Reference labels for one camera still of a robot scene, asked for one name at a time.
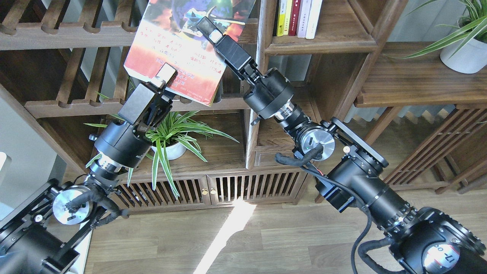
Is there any small white plant pot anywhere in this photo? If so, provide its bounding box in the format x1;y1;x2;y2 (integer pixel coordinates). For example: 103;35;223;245
161;142;187;160

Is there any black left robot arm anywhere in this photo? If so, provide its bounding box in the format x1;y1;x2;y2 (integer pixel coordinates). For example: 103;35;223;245
1;64;177;274

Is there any red cover thick book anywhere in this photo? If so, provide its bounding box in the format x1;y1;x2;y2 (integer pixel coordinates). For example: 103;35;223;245
124;0;255;106

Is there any yellow upright book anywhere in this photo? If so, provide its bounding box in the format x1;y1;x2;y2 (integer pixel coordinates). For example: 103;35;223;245
275;0;293;37

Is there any green spider plant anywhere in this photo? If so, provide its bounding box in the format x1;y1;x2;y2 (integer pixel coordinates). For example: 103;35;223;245
86;110;235;197

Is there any white book red logo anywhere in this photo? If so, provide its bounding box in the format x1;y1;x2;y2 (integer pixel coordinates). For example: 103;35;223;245
306;0;323;40

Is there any dark wooden bookshelf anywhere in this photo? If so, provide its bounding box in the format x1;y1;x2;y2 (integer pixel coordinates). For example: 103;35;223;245
1;0;407;193

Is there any pale pink thin book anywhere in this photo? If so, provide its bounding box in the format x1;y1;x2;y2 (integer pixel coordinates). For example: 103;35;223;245
297;0;312;38

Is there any large white plant pot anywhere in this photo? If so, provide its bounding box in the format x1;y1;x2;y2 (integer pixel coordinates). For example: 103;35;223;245
440;39;487;73

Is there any right slatted cabinet door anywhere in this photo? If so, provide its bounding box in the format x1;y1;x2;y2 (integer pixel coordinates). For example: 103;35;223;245
207;169;306;206

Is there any green plant top right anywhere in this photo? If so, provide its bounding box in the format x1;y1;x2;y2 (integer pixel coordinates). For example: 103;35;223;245
382;0;487;59

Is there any grey cabinet at left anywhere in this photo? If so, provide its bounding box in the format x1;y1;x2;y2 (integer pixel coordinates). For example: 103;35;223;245
0;99;67;218

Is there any left slatted cabinet door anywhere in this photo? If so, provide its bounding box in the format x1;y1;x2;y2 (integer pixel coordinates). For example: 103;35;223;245
109;176;212;213

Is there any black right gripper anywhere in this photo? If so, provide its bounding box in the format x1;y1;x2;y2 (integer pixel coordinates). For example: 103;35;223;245
197;17;295;125

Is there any slatted cabinet door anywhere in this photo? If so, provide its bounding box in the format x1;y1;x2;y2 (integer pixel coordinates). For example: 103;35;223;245
207;169;306;206
109;176;212;213

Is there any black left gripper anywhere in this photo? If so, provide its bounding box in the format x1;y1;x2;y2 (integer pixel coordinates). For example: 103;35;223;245
95;63;178;168

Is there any small wooden drawer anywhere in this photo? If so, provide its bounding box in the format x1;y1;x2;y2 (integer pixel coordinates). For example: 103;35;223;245
254;150;293;167

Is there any dark red upright book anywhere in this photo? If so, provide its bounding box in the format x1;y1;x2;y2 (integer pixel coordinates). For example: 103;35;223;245
288;0;301;36

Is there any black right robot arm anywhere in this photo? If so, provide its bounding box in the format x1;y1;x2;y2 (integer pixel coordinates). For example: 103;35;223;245
196;17;486;274

